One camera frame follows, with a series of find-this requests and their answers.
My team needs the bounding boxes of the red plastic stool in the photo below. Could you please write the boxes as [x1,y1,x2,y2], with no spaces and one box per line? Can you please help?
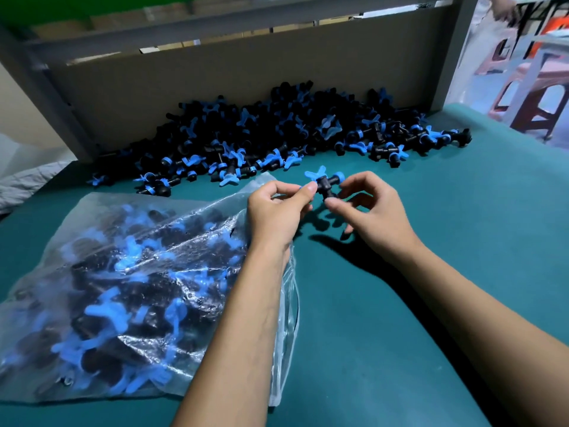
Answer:
[488,62,569,149]

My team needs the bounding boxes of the person's right forearm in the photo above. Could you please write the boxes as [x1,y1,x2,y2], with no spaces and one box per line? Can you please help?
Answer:
[390,241,569,427]

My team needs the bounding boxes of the person's left hand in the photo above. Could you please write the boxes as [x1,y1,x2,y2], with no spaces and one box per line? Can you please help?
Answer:
[246,180,319,259]

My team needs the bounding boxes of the brown cardboard panel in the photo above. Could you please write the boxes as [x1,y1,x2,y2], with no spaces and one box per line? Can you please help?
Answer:
[48,3,459,152]

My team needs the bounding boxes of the green panel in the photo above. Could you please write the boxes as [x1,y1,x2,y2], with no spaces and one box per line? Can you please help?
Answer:
[0,0,187,28]

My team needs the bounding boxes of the person's left forearm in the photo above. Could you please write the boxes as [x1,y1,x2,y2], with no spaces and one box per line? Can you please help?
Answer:
[171,241,295,427]

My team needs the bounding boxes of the bagged heap of pipe connectors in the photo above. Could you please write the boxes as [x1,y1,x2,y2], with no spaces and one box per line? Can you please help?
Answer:
[2,202,250,396]

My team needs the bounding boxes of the grey metal frame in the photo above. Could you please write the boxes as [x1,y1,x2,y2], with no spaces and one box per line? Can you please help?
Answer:
[0,0,480,164]

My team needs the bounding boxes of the clear plastic bag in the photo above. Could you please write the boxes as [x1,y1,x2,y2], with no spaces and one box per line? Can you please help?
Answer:
[0,172,301,408]

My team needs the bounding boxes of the black tee fitting blue caps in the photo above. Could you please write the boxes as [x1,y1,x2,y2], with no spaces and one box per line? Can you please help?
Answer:
[304,165,346,203]

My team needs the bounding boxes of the white crumpled cloth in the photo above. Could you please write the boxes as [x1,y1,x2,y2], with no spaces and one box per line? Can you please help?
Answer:
[0,132,74,215]

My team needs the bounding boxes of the person's right hand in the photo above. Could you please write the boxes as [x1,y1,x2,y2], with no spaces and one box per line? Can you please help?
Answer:
[324,171,419,261]

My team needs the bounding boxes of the white plastic stool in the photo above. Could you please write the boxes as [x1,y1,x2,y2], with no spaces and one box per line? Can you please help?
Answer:
[503,33,569,122]

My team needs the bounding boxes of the pile of black blue fittings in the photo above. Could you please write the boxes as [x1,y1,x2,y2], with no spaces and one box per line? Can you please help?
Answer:
[86,80,473,199]

